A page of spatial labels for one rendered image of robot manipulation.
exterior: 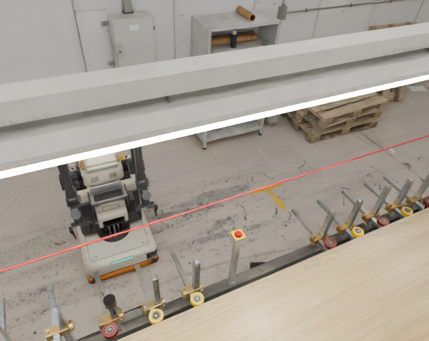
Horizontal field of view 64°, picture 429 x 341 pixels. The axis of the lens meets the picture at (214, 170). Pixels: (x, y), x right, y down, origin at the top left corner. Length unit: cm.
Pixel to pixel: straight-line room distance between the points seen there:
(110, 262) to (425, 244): 241
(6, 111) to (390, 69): 101
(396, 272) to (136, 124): 212
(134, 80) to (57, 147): 21
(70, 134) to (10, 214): 341
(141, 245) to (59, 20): 225
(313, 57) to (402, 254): 196
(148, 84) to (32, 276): 296
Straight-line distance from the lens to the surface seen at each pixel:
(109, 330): 210
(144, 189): 223
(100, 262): 311
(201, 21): 396
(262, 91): 90
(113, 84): 74
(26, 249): 376
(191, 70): 78
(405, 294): 252
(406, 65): 125
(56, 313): 196
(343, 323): 225
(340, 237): 287
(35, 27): 384
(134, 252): 311
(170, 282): 324
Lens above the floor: 280
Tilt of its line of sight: 42 degrees down
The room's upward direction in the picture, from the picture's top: 4 degrees clockwise
